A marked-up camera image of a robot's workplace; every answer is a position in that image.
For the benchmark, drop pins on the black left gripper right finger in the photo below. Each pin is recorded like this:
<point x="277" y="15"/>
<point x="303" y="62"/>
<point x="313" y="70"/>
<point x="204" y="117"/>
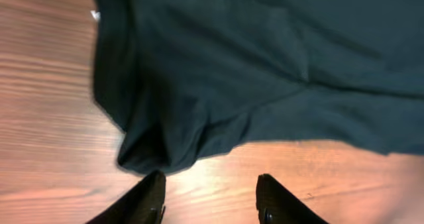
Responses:
<point x="276" y="205"/>

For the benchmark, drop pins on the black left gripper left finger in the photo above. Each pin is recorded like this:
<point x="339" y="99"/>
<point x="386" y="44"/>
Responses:
<point x="143" y="204"/>

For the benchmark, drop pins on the black t-shirt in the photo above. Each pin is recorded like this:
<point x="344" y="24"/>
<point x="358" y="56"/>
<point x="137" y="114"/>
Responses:
<point x="187" y="79"/>

